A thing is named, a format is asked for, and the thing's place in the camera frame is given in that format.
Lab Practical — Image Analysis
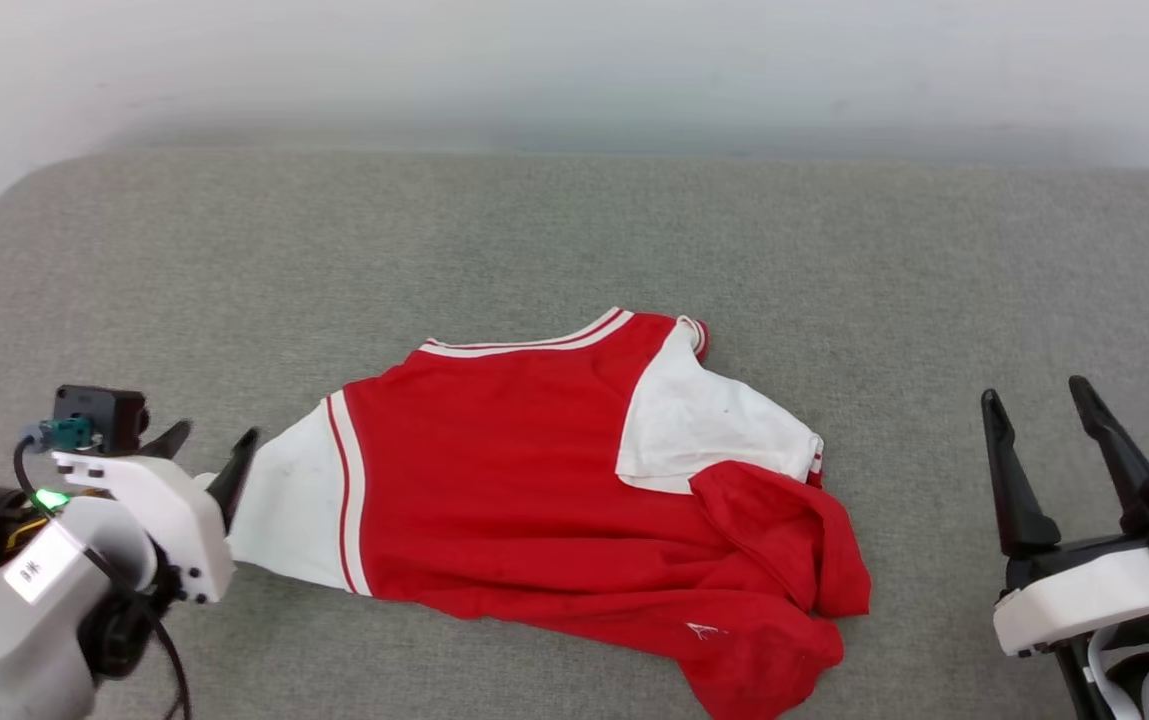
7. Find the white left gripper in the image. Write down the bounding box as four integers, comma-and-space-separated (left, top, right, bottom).
52, 420, 260, 605

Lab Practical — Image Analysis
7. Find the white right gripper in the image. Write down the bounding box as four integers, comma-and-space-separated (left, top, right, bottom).
980, 375, 1149, 658

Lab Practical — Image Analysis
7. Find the red white basketball jersey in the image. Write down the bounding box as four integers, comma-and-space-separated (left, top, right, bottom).
196, 307, 873, 720

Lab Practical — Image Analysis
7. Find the grey fabric sofa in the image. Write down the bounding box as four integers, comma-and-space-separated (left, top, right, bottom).
0, 148, 1149, 720

